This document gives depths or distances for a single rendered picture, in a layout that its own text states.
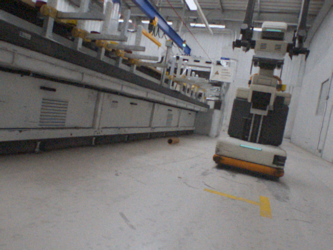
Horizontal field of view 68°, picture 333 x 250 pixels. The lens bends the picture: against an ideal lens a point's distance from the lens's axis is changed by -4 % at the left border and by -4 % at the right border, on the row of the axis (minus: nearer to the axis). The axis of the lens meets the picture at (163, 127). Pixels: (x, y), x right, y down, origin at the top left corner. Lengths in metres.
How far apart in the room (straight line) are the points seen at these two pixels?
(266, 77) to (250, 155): 0.71
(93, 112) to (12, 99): 0.81
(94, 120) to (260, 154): 1.48
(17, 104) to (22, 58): 0.39
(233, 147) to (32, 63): 1.71
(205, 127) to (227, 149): 3.71
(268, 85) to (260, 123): 0.39
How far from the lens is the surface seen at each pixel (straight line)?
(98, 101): 2.32
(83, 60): 1.70
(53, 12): 1.54
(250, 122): 2.64
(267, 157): 2.36
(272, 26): 2.50
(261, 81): 2.45
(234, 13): 11.90
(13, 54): 1.41
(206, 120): 6.05
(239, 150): 2.36
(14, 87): 1.72
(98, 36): 1.67
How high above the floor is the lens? 0.45
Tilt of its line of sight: 4 degrees down
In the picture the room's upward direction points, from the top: 10 degrees clockwise
